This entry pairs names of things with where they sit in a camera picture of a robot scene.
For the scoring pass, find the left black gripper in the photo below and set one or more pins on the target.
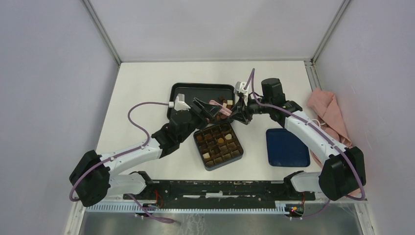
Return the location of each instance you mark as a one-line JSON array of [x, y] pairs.
[[210, 109]]

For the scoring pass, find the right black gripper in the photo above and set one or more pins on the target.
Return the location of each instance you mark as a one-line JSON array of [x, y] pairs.
[[241, 112]]

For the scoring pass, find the pink tongs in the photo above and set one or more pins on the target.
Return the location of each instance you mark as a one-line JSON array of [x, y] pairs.
[[223, 109]]

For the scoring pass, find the black chocolate tray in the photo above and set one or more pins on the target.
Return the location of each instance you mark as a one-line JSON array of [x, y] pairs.
[[202, 91]]

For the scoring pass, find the blue chocolate box with insert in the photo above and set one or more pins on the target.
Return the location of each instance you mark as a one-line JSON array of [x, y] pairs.
[[218, 145]]

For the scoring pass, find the blue box lid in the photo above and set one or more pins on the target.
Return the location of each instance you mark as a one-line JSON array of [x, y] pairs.
[[284, 149]]

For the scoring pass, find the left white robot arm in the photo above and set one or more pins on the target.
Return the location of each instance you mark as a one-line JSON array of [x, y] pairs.
[[99, 175]]

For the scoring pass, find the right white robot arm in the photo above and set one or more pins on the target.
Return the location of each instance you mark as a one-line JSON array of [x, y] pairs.
[[343, 172]]

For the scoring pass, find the pink cloth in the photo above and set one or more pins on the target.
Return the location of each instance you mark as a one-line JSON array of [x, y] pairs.
[[324, 104]]

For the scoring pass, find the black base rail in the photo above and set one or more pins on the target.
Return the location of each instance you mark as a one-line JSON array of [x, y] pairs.
[[174, 194]]

